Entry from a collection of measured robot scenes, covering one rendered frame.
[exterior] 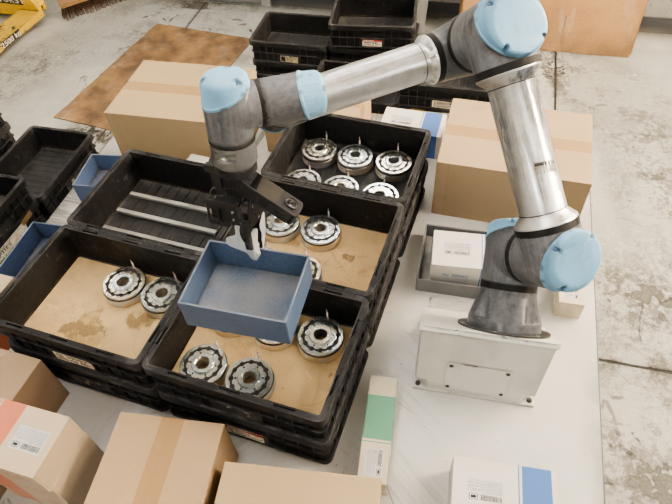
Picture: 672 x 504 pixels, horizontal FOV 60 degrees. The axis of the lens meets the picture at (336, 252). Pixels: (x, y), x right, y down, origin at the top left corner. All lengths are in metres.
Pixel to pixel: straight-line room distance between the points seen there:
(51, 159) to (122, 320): 1.43
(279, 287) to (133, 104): 1.03
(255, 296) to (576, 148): 1.01
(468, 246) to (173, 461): 0.87
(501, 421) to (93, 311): 0.98
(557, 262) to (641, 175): 2.11
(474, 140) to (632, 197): 1.46
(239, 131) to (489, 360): 0.70
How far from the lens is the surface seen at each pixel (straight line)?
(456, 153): 1.64
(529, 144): 1.07
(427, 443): 1.35
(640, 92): 3.72
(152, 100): 1.97
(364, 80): 1.09
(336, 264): 1.44
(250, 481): 1.17
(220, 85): 0.89
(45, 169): 2.75
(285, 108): 0.92
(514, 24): 1.05
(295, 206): 0.99
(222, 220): 1.04
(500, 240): 1.21
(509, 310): 1.21
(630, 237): 2.84
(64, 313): 1.54
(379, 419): 1.30
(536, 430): 1.41
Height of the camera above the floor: 1.95
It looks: 50 degrees down
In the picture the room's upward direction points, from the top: 4 degrees counter-clockwise
